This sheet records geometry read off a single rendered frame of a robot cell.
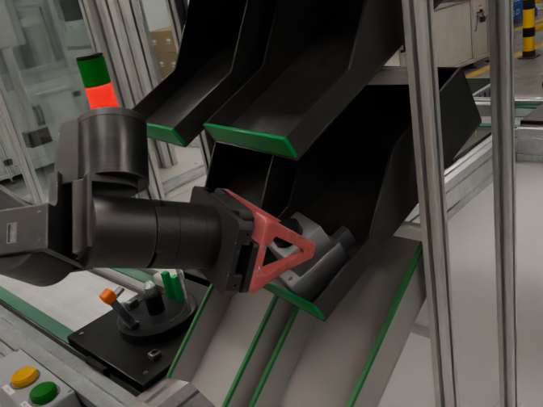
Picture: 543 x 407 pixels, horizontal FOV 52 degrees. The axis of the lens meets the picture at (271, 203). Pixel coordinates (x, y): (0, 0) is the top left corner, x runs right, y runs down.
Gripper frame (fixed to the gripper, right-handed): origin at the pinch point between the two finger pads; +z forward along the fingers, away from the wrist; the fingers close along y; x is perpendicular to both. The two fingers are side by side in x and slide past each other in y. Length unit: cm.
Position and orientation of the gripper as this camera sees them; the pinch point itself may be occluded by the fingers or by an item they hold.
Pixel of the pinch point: (293, 241)
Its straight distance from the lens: 53.5
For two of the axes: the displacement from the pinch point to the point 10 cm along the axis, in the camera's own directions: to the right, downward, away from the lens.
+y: -4.8, -3.2, 8.2
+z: 8.5, 0.8, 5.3
